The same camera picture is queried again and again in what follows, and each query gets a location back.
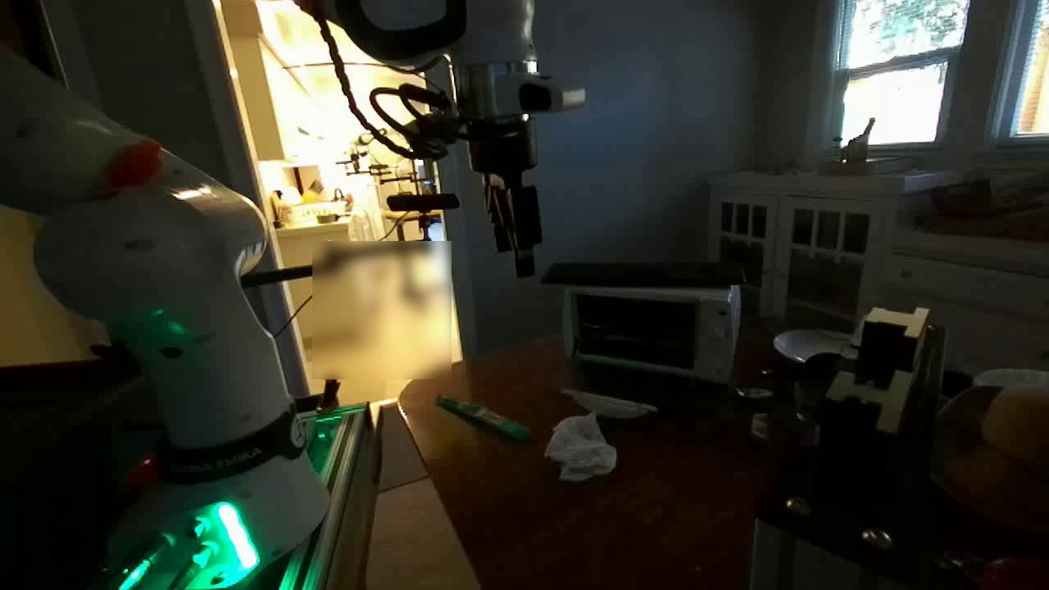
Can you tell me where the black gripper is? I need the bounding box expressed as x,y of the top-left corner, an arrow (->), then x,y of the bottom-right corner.
470,112 -> 547,281

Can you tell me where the white cloth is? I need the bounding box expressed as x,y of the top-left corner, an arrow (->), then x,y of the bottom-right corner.
542,411 -> 622,487

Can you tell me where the white toaster oven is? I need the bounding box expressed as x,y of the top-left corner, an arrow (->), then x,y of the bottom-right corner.
542,261 -> 748,386

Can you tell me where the green flat stick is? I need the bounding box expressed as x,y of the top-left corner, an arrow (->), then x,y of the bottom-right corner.
435,389 -> 535,447

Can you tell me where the white flat plastic piece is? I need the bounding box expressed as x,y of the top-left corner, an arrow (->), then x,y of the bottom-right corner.
560,386 -> 661,422

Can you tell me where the white plate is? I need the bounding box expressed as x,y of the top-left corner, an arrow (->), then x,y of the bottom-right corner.
770,324 -> 862,368

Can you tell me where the small bird figurine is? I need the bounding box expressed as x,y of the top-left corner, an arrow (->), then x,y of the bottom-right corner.
834,114 -> 883,171

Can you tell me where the white glass-door cabinet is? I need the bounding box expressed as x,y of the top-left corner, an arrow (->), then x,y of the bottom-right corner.
705,164 -> 1049,373

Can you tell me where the computer monitor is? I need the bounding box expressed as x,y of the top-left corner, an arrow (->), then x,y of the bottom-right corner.
830,0 -> 977,151

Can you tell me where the narrow bright window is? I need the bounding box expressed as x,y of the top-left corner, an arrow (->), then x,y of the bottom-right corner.
997,0 -> 1049,146

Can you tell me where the yellow fruit in bowl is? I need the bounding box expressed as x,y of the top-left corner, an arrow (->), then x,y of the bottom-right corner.
930,381 -> 1049,538

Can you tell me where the black camera on boom stand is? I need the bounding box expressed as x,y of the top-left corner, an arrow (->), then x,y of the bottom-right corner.
240,190 -> 463,297

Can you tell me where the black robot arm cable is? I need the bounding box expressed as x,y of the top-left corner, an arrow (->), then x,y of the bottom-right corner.
307,10 -> 470,164

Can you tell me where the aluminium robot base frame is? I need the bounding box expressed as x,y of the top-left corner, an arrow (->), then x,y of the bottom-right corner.
96,399 -> 381,590

